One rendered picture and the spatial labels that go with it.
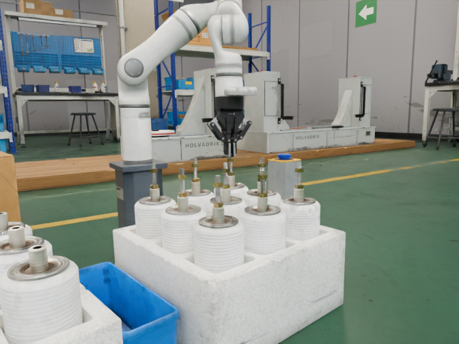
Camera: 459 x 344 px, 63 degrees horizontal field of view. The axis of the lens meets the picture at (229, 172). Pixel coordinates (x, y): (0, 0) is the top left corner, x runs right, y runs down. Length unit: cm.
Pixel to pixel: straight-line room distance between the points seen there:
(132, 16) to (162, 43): 613
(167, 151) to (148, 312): 214
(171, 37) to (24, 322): 87
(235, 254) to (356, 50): 636
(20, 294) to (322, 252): 57
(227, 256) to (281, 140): 280
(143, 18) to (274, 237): 678
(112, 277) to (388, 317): 62
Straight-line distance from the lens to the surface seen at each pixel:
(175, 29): 119
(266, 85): 339
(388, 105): 645
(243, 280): 68
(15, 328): 57
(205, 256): 69
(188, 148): 291
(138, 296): 81
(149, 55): 117
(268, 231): 75
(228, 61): 98
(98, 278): 92
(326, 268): 87
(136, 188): 116
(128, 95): 119
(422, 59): 621
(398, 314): 97
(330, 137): 387
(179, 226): 76
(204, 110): 315
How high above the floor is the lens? 46
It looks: 9 degrees down
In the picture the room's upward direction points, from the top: 1 degrees counter-clockwise
